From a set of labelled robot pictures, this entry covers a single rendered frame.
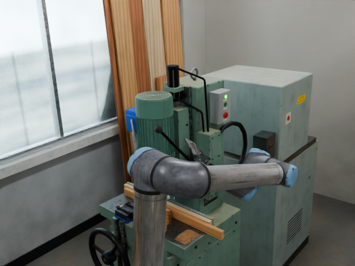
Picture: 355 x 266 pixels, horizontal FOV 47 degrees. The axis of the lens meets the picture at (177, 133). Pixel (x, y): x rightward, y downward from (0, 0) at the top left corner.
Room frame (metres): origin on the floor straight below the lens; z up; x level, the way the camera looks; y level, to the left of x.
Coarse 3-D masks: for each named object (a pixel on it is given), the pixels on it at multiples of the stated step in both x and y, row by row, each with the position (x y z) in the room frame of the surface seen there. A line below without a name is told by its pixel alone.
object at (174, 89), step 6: (168, 66) 1.89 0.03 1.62; (174, 66) 1.88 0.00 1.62; (168, 72) 1.90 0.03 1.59; (174, 72) 1.89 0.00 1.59; (168, 78) 1.90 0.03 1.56; (174, 78) 1.89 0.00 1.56; (168, 84) 1.90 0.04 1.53; (174, 84) 1.89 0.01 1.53; (168, 90) 1.89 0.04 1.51; (174, 90) 1.86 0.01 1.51; (180, 90) 1.89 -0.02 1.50; (174, 96) 1.89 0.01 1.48
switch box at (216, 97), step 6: (216, 90) 1.96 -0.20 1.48; (222, 90) 1.95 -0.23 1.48; (228, 90) 1.95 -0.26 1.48; (210, 96) 1.93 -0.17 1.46; (216, 96) 1.90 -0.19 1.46; (222, 96) 1.91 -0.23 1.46; (228, 96) 1.95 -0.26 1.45; (210, 102) 1.93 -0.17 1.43; (216, 102) 1.90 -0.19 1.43; (222, 102) 1.91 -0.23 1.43; (228, 102) 1.95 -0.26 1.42; (210, 108) 1.93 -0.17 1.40; (216, 108) 1.90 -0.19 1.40; (222, 108) 1.91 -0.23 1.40; (228, 108) 1.95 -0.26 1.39; (210, 114) 1.93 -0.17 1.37; (216, 114) 1.90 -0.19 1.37; (222, 114) 1.91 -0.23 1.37; (228, 114) 1.95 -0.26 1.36; (210, 120) 1.93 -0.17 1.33; (216, 120) 1.90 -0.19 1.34; (222, 120) 1.91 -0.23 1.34; (228, 120) 1.95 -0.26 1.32
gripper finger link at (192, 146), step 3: (186, 138) 1.63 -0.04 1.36; (186, 141) 1.62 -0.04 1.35; (189, 141) 1.62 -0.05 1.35; (189, 144) 1.61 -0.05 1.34; (192, 144) 1.60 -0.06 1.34; (189, 147) 1.62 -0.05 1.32; (192, 147) 1.60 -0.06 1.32; (195, 147) 1.57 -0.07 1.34; (192, 150) 1.60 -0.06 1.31; (195, 150) 1.59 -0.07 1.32; (192, 153) 1.60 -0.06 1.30; (195, 153) 1.59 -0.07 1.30; (198, 153) 1.58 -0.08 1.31
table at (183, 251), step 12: (108, 204) 1.89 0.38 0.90; (120, 204) 1.88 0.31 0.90; (108, 216) 1.84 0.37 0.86; (168, 228) 1.65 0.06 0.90; (180, 228) 1.64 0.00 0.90; (192, 228) 1.64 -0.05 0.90; (120, 240) 1.63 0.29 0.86; (168, 240) 1.55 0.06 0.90; (192, 240) 1.54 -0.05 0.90; (204, 240) 1.58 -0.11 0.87; (180, 252) 1.50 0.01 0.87; (192, 252) 1.52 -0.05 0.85
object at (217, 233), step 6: (126, 192) 1.97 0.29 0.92; (132, 192) 1.94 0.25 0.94; (132, 198) 1.94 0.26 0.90; (174, 210) 1.74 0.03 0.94; (174, 216) 1.73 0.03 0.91; (180, 216) 1.70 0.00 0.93; (186, 216) 1.68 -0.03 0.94; (186, 222) 1.68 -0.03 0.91; (192, 222) 1.65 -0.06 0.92; (198, 222) 1.63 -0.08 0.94; (204, 222) 1.62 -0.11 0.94; (198, 228) 1.63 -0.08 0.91; (204, 228) 1.60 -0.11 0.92; (210, 228) 1.58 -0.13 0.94; (216, 228) 1.57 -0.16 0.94; (210, 234) 1.58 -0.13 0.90; (216, 234) 1.55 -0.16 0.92; (222, 234) 1.54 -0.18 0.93
